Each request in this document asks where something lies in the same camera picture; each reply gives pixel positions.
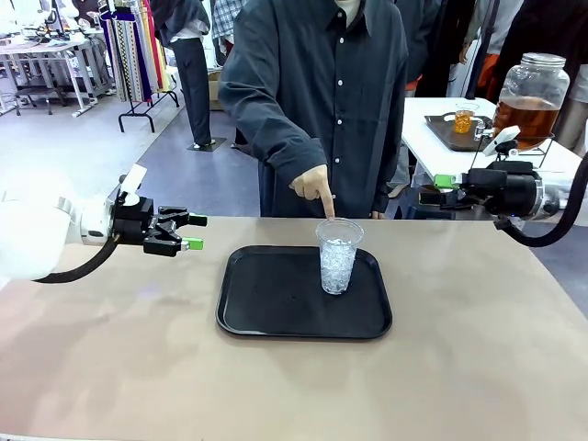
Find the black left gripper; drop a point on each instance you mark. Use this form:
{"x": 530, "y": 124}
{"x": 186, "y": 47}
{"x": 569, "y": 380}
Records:
{"x": 133, "y": 225}

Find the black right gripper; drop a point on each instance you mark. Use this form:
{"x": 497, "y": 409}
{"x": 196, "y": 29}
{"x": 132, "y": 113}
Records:
{"x": 505, "y": 188}

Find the short clear plastic iced cup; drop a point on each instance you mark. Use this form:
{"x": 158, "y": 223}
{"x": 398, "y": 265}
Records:
{"x": 465, "y": 121}

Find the person's right forearm dark sleeve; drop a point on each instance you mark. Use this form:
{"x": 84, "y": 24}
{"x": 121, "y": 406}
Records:
{"x": 285, "y": 151}

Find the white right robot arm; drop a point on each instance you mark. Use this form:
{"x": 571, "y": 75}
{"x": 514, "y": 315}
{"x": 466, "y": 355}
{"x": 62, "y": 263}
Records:
{"x": 553, "y": 200}

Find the person's left forearm dark sleeve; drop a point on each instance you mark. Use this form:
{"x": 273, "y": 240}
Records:
{"x": 390, "y": 174}

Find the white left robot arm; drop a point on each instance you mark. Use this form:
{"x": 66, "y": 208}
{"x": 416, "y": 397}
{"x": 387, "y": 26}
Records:
{"x": 27, "y": 229}

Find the tall clear plastic iced cup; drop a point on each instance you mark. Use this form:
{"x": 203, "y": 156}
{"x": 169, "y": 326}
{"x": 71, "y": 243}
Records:
{"x": 337, "y": 266}

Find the person's left hand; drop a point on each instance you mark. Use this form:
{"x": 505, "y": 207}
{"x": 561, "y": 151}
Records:
{"x": 376, "y": 215}

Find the person's right hand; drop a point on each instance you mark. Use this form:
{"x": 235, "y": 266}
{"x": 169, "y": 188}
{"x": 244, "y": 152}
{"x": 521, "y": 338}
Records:
{"x": 312, "y": 184}

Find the white side table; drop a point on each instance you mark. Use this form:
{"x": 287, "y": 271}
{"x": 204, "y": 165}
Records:
{"x": 422, "y": 138}

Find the large black serving tray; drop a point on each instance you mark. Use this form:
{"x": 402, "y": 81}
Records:
{"x": 275, "y": 303}

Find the glass tea dispenser jar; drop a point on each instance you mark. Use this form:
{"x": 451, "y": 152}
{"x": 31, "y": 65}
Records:
{"x": 533, "y": 92}

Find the brown cardboard box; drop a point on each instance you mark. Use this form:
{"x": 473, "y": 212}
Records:
{"x": 216, "y": 92}

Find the person in dark shirt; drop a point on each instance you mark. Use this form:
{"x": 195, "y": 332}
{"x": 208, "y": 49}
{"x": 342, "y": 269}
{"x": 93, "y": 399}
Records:
{"x": 331, "y": 92}

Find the bystander in grey top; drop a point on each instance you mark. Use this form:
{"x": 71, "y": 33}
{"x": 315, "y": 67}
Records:
{"x": 487, "y": 23}

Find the mannequin in dark clothes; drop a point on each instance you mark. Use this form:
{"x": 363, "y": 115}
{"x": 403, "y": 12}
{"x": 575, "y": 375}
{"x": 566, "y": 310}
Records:
{"x": 190, "y": 55}

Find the colourful hanging fabrics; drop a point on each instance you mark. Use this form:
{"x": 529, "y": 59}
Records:
{"x": 133, "y": 50}

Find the bystander in black clothes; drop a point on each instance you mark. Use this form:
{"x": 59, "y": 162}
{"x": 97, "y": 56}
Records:
{"x": 542, "y": 27}

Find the white workbench table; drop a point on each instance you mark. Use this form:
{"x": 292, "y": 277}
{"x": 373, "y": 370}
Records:
{"x": 50, "y": 48}

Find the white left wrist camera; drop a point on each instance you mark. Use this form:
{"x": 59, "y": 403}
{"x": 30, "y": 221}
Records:
{"x": 133, "y": 181}

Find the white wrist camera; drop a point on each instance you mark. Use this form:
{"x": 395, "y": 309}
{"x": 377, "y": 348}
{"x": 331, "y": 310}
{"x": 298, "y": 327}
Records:
{"x": 503, "y": 138}
{"x": 133, "y": 181}

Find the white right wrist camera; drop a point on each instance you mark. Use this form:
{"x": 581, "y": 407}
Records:
{"x": 503, "y": 138}

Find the black clothes rack frame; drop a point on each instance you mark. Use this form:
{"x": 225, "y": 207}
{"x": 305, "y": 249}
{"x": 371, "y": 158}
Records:
{"x": 135, "y": 115}

